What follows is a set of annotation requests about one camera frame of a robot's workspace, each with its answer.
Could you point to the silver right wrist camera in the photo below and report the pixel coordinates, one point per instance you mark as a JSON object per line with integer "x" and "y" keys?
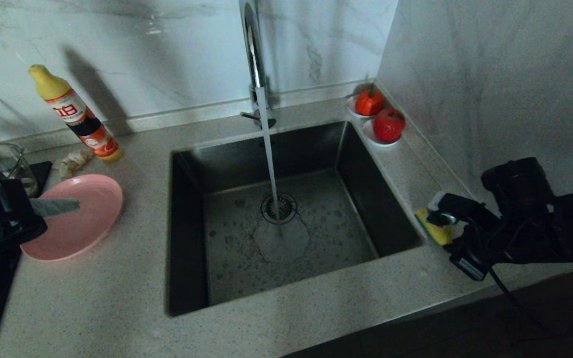
{"x": 458, "y": 209}

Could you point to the yellow sponge green backing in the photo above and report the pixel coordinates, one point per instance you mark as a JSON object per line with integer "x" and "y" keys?
{"x": 435, "y": 232}

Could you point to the clear glass pot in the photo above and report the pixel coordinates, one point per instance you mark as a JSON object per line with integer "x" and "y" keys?
{"x": 18, "y": 166}

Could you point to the pink plate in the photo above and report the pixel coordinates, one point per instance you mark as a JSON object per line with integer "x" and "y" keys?
{"x": 87, "y": 219}

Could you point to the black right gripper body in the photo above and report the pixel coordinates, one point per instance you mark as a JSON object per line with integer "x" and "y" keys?
{"x": 485, "y": 248}

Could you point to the orange-red tomato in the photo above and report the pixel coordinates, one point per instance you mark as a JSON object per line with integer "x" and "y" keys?
{"x": 369, "y": 102}

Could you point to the chrome faucet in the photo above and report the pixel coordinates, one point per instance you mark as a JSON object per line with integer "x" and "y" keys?
{"x": 255, "y": 64}

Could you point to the red apple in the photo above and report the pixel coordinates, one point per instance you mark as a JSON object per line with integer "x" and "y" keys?
{"x": 389, "y": 124}

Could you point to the yellow dish soap bottle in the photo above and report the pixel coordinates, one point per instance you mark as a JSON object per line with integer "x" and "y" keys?
{"x": 75, "y": 119}

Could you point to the small white saucer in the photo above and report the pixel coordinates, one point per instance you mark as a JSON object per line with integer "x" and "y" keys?
{"x": 349, "y": 110}
{"x": 367, "y": 135}

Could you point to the round metal drain strainer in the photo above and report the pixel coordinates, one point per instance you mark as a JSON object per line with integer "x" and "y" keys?
{"x": 286, "y": 209}

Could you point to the crumpled beige tissue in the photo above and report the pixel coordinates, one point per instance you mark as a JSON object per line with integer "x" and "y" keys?
{"x": 73, "y": 161}

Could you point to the stainless steel sink basin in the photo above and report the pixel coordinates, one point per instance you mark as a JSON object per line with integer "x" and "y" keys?
{"x": 326, "y": 258}

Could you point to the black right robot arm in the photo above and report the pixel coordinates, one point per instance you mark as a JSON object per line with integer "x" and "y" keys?
{"x": 540, "y": 214}

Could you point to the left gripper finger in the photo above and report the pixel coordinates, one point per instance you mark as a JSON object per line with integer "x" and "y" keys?
{"x": 55, "y": 206}

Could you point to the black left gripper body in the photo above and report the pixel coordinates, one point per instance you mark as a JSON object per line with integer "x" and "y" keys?
{"x": 3, "y": 214}

